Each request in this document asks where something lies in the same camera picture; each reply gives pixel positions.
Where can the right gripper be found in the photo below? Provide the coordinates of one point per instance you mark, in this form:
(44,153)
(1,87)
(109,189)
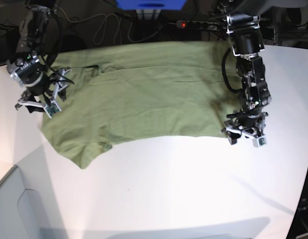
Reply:
(42,83)

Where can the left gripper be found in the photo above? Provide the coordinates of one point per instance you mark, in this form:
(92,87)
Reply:
(249,124)

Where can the green T-shirt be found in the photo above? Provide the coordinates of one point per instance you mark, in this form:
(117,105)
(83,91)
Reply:
(137,91)

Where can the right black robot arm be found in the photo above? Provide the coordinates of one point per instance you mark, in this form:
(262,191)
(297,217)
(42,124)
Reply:
(32,32)

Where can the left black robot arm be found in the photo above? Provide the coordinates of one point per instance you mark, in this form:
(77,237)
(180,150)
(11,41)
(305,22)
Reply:
(246,42)

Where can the blue plastic box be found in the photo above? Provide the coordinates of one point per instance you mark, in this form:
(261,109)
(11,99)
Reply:
(151,4)

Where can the white power strip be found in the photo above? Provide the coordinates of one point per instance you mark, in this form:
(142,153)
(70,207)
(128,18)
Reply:
(199,25)

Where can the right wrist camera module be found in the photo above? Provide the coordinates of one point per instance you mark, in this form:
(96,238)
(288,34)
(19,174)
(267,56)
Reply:
(52,108)

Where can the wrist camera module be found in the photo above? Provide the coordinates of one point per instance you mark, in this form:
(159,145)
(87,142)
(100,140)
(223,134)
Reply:
(259,141)
(52,108)

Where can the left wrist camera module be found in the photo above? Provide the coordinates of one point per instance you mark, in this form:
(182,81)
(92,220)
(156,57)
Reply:
(259,141)

